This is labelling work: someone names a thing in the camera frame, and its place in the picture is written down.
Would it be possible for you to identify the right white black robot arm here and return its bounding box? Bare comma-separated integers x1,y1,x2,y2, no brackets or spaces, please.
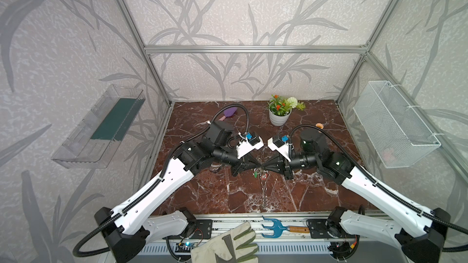
263,125,468,263

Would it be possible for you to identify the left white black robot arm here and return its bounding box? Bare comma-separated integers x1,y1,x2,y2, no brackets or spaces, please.
73,121,264,263

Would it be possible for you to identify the purple pink toy spatula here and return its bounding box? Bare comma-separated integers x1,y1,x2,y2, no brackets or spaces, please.
219,107,238,121

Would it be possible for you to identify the white pot with flowers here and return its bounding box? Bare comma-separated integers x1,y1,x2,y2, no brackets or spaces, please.
268,94,306,127

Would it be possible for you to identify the blue garden hand fork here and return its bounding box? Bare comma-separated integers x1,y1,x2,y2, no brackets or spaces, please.
262,216,310,239

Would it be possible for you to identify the white green work glove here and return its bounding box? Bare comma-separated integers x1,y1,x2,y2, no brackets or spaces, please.
191,222,259,263

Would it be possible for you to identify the green circuit board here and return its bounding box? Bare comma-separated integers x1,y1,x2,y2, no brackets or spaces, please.
174,242,195,254

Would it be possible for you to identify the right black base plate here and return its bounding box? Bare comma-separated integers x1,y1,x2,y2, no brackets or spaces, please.
306,219,342,239

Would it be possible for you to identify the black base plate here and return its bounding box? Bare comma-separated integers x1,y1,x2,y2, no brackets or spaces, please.
306,219,342,239
181,219,213,240

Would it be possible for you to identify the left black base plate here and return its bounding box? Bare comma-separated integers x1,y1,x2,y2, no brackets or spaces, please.
181,219,213,240

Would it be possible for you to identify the white wire mesh basket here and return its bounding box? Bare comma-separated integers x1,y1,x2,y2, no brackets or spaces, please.
353,80,441,169

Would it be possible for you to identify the clear plastic wall tray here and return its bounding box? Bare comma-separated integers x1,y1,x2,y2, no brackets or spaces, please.
51,85,146,169

